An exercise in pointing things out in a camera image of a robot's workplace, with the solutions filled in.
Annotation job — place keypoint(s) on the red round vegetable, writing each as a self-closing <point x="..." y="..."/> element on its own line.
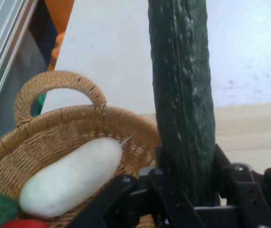
<point x="23" y="224"/>

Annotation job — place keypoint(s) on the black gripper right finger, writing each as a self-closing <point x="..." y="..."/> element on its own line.
<point x="256" y="197"/>

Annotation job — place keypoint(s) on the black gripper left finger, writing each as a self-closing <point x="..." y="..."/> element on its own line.
<point x="130" y="202"/>

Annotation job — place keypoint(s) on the aluminium frame rail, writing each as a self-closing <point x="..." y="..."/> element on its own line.
<point x="0" y="42"/>

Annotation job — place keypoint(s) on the light wooden board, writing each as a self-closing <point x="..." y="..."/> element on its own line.
<point x="251" y="133"/>

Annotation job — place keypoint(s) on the small green object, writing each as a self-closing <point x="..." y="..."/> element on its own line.
<point x="40" y="104"/>

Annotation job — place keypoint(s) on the orange object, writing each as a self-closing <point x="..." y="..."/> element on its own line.
<point x="59" y="35"/>

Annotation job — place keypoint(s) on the dark green cucumber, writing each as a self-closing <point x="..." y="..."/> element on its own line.
<point x="182" y="95"/>

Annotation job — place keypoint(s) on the white radish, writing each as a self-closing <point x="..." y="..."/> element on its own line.
<point x="71" y="175"/>

